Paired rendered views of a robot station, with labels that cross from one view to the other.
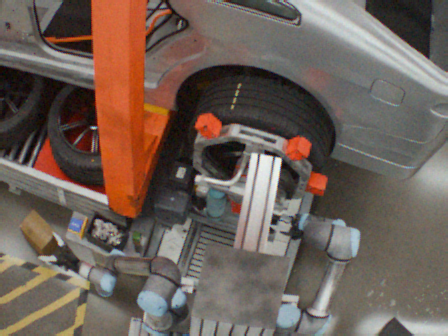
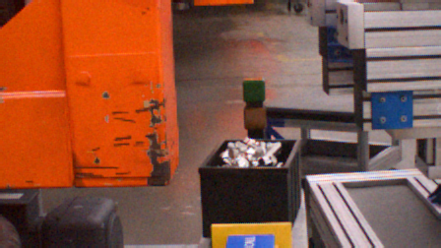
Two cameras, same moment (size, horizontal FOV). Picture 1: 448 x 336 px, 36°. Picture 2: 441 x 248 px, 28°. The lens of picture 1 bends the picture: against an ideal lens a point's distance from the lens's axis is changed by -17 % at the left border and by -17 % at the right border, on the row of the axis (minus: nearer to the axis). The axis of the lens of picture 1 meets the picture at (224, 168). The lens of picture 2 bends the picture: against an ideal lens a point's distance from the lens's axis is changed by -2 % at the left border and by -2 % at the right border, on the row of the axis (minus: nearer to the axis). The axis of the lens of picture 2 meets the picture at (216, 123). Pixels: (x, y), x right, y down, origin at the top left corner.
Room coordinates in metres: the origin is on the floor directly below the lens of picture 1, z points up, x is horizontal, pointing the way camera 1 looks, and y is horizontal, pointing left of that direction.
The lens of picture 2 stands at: (1.62, 1.96, 0.91)
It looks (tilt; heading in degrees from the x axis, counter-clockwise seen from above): 11 degrees down; 266
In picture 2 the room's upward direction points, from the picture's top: 3 degrees counter-clockwise
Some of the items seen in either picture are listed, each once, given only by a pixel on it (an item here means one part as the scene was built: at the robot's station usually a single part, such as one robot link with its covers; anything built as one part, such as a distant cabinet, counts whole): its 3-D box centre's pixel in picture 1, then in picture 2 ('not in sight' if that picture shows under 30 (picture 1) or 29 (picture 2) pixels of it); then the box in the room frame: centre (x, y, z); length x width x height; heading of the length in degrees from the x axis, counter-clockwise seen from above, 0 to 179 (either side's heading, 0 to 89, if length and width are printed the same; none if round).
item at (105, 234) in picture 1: (106, 234); (253, 182); (1.45, 0.54, 0.51); 0.20 x 0.14 x 0.13; 74
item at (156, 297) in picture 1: (158, 310); not in sight; (0.88, 0.18, 1.19); 0.15 x 0.12 x 0.55; 163
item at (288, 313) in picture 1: (286, 318); not in sight; (0.99, -0.37, 0.98); 0.13 x 0.12 x 0.14; 83
